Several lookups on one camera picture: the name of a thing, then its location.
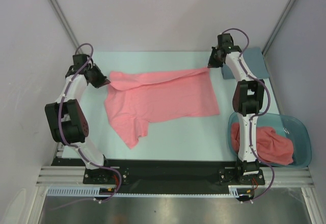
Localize pink t-shirt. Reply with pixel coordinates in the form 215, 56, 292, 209
230, 122, 295, 165
104, 68, 220, 149

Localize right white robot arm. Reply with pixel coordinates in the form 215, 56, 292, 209
208, 46, 265, 185

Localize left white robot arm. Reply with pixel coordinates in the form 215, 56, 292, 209
45, 64, 121, 186

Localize folded blue-grey t-shirt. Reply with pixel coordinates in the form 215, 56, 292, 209
221, 47, 269, 79

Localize crumpled pink t-shirt in basin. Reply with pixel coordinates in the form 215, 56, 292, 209
230, 122, 295, 165

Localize teal plastic basin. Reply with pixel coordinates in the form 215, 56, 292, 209
226, 112, 313, 169

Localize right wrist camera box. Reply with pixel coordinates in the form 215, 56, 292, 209
217, 33, 234, 49

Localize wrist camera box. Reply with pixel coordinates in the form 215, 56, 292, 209
72, 54, 93, 70
217, 33, 234, 49

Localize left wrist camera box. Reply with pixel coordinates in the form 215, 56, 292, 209
72, 54, 93, 70

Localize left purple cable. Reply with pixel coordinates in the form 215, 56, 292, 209
48, 43, 122, 211

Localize left aluminium frame post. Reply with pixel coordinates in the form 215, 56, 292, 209
48, 0, 80, 50

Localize aluminium frame post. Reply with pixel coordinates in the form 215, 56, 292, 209
48, 0, 80, 50
262, 0, 297, 56

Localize right aluminium frame post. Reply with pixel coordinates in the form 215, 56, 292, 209
262, 0, 297, 56

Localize white slotted cable duct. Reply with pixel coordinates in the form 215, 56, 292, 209
47, 185, 258, 199

